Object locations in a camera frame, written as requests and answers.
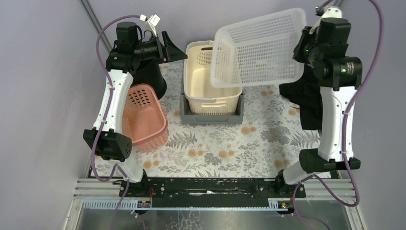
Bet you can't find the floral patterned table mat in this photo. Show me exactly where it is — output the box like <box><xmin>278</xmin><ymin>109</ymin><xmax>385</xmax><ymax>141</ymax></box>
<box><xmin>130</xmin><ymin>62</ymin><xmax>320</xmax><ymax>178</ymax></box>

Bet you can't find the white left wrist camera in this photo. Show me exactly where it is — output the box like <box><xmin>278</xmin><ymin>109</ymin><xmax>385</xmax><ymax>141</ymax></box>
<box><xmin>146</xmin><ymin>14</ymin><xmax>160</xmax><ymax>37</ymax></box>

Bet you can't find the cream plastic laundry basket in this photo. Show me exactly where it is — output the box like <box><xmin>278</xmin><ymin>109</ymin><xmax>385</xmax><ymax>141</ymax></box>
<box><xmin>183</xmin><ymin>40</ymin><xmax>243</xmax><ymax>115</ymax></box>

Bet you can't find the aluminium frame rail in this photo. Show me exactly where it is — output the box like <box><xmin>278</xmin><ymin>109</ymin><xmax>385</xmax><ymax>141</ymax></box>
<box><xmin>74</xmin><ymin>179</ymin><xmax>355</xmax><ymax>211</ymax></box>

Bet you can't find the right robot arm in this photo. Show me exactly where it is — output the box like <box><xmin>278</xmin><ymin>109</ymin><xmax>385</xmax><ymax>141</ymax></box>
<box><xmin>274</xmin><ymin>17</ymin><xmax>362</xmax><ymax>197</ymax></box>

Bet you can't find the grey plastic storage bin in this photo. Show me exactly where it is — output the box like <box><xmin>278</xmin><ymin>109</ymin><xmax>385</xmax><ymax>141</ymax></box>
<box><xmin>180</xmin><ymin>93</ymin><xmax>245</xmax><ymax>125</ymax></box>

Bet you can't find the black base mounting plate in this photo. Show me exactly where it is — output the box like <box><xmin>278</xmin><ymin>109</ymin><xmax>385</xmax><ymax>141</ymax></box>
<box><xmin>114</xmin><ymin>177</ymin><xmax>306</xmax><ymax>208</ymax></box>

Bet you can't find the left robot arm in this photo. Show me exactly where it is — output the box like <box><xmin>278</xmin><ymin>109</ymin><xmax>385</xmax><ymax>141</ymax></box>
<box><xmin>83</xmin><ymin>20</ymin><xmax>187</xmax><ymax>197</ymax></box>

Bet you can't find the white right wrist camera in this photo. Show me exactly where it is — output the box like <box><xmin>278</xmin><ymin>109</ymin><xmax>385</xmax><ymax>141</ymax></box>
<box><xmin>309</xmin><ymin>6</ymin><xmax>342</xmax><ymax>35</ymax></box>

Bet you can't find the black crumpled cloth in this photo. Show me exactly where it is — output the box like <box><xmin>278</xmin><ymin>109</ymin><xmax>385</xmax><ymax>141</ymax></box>
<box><xmin>279</xmin><ymin>73</ymin><xmax>323</xmax><ymax>130</ymax></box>

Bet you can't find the black cylindrical bin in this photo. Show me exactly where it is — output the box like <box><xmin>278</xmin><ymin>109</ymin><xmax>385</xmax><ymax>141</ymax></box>
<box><xmin>131</xmin><ymin>60</ymin><xmax>167</xmax><ymax>100</ymax></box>

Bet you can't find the pink perforated plastic basket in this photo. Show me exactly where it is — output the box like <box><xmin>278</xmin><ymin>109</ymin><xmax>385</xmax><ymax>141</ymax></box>
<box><xmin>122</xmin><ymin>84</ymin><xmax>169</xmax><ymax>152</ymax></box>

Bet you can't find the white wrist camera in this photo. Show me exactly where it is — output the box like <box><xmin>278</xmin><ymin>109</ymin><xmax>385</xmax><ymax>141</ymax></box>
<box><xmin>146</xmin><ymin>14</ymin><xmax>160</xmax><ymax>37</ymax></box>
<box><xmin>309</xmin><ymin>6</ymin><xmax>342</xmax><ymax>35</ymax></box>

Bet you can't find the white perforated plastic basket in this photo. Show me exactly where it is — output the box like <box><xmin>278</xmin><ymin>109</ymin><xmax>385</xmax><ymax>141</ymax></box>
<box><xmin>210</xmin><ymin>8</ymin><xmax>306</xmax><ymax>88</ymax></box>

